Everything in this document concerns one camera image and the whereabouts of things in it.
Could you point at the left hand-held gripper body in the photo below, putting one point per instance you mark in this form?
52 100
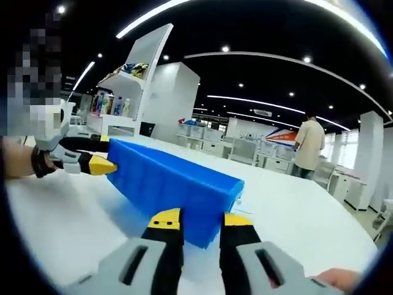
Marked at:
58 140

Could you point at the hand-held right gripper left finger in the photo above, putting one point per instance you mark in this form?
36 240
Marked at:
162 246

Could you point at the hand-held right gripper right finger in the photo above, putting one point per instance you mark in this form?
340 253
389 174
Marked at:
239 246

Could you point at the blue plastic box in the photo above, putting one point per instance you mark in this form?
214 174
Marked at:
172 190

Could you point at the person's left hand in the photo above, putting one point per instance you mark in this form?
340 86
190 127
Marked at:
52 165

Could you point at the person's right hand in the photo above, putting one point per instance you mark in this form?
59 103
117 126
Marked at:
340 276

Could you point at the black wrist watch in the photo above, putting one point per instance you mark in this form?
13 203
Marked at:
38 166

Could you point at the row of bottles and cartons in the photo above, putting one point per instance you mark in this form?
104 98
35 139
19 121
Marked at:
110 104

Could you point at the white table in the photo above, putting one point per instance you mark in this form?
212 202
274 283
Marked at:
76 215

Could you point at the black rectangular object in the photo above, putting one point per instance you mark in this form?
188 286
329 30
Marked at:
148 129

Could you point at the row of colourful snack bags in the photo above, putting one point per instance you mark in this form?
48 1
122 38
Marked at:
129 70

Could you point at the white square pillar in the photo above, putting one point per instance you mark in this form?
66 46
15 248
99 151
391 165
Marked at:
175 101
368 153

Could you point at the row of white desks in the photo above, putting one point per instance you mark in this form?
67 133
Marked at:
215 144

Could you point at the white display shelf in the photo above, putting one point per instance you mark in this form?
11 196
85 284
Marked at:
147 55

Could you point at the white mesh chair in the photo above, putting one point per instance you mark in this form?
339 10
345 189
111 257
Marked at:
325 172

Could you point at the white low cabinet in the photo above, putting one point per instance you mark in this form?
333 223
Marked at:
350 190

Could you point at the ceiling air vent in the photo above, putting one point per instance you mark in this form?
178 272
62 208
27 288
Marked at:
263 112

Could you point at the red blue wall graphic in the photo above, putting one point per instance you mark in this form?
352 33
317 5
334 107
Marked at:
282 135

